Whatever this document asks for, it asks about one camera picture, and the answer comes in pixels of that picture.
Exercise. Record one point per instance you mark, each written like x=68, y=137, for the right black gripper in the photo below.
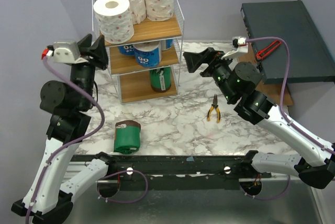
x=210, y=63

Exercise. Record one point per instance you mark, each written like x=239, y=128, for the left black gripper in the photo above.
x=98, y=48

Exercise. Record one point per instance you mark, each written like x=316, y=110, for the blue cartoon-face paper roll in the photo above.
x=126, y=50

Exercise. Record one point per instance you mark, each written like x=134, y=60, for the brown paper roll green base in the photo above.
x=160, y=79

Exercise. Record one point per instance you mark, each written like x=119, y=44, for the plain white bottom paper roll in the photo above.
x=114, y=20

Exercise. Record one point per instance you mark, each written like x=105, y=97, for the blue-bottom paper roll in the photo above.
x=148, y=54

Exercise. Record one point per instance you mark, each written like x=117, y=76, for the white wire wooden shelf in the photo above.
x=131, y=81

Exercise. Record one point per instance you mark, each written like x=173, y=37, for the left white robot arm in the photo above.
x=67, y=100

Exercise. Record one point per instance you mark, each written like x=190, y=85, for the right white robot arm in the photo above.
x=314, y=160

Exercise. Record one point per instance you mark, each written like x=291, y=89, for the red black utility knife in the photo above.
x=267, y=51

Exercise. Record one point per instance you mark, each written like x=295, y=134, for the dark grey flat metal box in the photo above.
x=310, y=59

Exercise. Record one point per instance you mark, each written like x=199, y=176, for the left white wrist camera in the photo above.
x=66, y=52

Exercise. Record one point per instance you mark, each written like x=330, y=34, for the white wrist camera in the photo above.
x=239, y=48
x=66, y=52

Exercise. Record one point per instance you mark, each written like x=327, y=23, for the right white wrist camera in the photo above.
x=239, y=48

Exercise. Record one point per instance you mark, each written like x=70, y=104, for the yellow handled pliers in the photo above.
x=214, y=107

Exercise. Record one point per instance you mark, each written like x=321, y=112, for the aluminium frame rail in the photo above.
x=73, y=169

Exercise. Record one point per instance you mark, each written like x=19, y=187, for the black metal base rail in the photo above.
x=175, y=173

